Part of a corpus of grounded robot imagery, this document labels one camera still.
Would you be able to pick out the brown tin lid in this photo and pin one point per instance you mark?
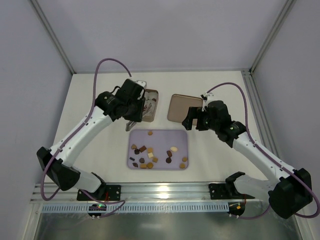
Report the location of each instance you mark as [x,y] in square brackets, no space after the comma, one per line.
[179,106]

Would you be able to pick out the caramel hexagon chocolate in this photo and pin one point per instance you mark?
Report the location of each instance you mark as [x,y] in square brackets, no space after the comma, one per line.
[182,165]

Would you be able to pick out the left black mount plate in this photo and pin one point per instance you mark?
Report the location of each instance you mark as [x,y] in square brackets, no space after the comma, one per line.
[106,192]

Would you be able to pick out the aluminium rail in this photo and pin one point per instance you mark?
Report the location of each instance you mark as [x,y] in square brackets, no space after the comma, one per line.
[136,191]

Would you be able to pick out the white slotted cable duct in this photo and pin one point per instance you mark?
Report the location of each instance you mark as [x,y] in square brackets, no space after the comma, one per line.
[137,207]

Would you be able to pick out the caramel ribbed chocolate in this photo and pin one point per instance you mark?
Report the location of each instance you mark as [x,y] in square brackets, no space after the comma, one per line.
[143,166]

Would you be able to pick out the black mount plate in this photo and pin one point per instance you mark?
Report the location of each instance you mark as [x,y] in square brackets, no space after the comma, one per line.
[218,191]
[106,192]

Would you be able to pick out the purple plastic tray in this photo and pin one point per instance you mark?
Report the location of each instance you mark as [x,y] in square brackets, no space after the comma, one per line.
[161,141]

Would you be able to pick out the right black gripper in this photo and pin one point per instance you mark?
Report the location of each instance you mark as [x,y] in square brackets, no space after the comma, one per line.
[198,119]

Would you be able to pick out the caramel shell chocolate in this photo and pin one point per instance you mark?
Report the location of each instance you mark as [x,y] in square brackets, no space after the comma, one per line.
[150,165]

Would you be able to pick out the white swirl oval chocolate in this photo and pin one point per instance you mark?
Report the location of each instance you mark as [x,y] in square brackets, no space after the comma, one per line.
[174,149]

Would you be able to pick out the brown rectangular chocolate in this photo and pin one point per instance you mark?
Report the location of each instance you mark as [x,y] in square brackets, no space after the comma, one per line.
[142,149]

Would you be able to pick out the dark rose chocolate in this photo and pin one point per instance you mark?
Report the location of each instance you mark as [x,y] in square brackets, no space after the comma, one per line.
[168,160]

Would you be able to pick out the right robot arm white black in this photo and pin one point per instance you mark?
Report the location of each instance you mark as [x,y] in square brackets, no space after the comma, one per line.
[287,190]

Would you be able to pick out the white square chocolate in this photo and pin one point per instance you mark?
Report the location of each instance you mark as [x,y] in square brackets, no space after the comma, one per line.
[150,155]

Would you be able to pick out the right black mount plate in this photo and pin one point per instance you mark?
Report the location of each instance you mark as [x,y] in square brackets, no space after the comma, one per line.
[218,191]

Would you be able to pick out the brown tin box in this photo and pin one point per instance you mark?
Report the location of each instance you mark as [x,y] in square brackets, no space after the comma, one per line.
[149,95]

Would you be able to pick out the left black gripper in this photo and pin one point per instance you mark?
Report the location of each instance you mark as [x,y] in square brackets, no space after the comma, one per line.
[138,110]

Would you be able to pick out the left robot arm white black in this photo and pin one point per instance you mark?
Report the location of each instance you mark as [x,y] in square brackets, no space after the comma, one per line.
[57,162]

